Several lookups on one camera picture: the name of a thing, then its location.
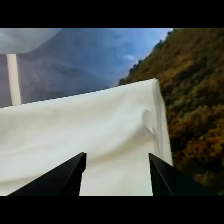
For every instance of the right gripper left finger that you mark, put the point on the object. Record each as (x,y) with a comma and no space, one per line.
(63,180)

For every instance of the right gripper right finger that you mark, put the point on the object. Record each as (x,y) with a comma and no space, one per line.
(170,181)

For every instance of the white garment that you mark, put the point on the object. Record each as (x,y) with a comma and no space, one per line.
(110,133)

